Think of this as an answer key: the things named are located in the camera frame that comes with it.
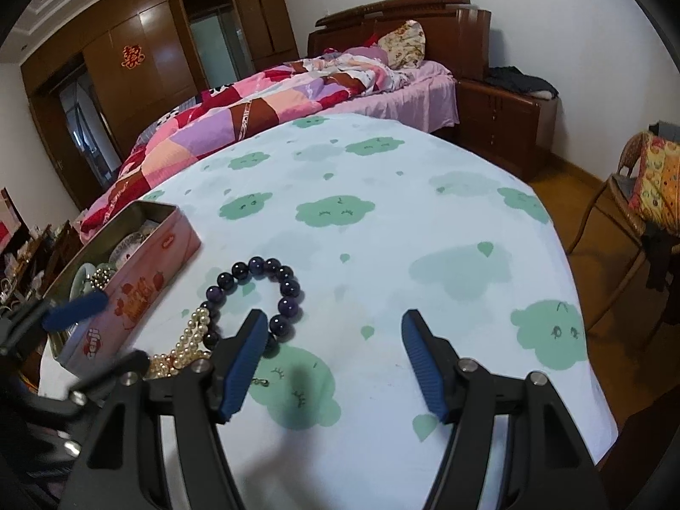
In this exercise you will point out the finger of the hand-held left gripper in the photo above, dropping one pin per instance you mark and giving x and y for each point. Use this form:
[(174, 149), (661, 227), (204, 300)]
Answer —
[(74, 311), (111, 377)]

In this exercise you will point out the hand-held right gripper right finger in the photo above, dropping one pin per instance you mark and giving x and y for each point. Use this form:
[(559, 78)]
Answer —
[(425, 366)]

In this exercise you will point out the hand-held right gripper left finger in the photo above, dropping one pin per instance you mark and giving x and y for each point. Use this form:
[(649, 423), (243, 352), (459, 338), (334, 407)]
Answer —
[(244, 366)]

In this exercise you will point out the white jade bangle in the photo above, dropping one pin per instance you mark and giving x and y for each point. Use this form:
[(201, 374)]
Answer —
[(82, 279)]

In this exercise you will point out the pink metal tin box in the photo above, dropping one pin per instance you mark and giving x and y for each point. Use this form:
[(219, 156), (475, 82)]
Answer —
[(138, 287)]

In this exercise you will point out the cluttered wooden shelf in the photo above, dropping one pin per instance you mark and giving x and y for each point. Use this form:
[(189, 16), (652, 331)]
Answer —
[(37, 260)]

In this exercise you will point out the cloud printed tablecloth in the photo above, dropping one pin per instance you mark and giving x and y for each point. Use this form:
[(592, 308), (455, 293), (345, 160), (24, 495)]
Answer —
[(372, 223)]

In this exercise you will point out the patchwork quilt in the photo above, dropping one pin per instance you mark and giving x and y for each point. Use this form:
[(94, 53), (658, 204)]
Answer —
[(223, 111)]

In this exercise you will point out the wicker chair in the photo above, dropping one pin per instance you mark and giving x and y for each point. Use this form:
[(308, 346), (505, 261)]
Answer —
[(611, 196)]

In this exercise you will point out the wooden nightstand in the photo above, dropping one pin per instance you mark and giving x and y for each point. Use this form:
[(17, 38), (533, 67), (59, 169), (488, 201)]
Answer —
[(504, 122)]

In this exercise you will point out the red paper decoration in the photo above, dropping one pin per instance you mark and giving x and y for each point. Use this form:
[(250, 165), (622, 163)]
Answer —
[(133, 57)]

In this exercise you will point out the dark cloth on chair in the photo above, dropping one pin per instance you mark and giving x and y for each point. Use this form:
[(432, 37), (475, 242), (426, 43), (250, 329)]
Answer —
[(661, 255)]

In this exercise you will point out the brown wooden wardrobe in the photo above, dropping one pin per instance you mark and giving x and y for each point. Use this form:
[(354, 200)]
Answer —
[(149, 26)]

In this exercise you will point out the dark folded clothes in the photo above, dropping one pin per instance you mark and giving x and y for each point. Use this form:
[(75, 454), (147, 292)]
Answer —
[(518, 82)]

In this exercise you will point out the yellow floral cushion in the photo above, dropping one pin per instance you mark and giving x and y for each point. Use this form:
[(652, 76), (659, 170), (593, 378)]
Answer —
[(661, 180)]

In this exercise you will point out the pink pillow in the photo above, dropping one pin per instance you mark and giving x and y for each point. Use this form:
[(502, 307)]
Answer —
[(366, 54)]

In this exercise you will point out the floral pillow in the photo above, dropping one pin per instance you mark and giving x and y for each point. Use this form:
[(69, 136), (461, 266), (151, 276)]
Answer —
[(404, 42)]

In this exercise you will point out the wooden headboard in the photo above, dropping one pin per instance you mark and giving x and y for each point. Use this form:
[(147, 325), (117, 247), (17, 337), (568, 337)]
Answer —
[(404, 8)]

